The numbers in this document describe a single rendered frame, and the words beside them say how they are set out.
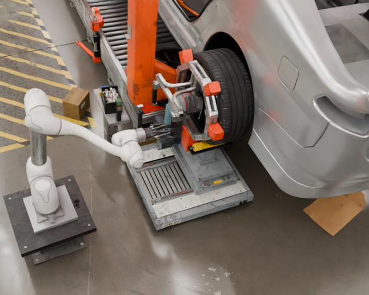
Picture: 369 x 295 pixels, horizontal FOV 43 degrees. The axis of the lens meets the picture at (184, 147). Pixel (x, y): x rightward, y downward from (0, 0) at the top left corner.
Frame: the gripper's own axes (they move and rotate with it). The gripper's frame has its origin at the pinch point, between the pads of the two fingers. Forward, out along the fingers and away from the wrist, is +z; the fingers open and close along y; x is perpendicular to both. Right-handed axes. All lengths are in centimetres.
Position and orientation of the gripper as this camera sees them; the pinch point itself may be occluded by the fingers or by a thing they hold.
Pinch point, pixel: (173, 127)
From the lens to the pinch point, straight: 308.3
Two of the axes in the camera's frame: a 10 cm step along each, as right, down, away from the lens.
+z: 9.1, -2.3, 3.4
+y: 4.0, 6.9, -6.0
